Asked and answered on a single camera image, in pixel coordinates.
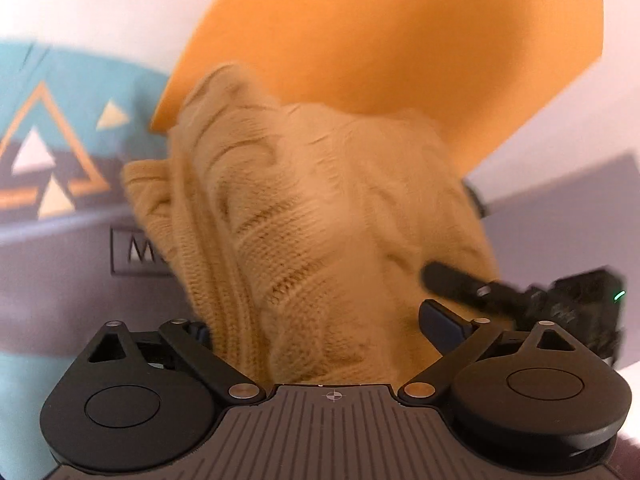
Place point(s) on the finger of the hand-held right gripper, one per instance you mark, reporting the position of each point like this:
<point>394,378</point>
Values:
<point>477,201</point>
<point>467,287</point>

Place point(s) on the patterned teal grey bed sheet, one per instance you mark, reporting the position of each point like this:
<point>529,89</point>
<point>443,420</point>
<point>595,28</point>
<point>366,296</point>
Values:
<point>65,280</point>

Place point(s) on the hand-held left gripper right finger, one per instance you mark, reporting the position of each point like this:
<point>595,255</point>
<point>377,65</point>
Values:
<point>442,325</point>

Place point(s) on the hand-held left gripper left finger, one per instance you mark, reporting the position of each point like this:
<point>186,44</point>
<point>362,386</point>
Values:
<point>196,331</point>

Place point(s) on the orange board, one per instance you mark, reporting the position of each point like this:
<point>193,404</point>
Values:
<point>390,35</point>

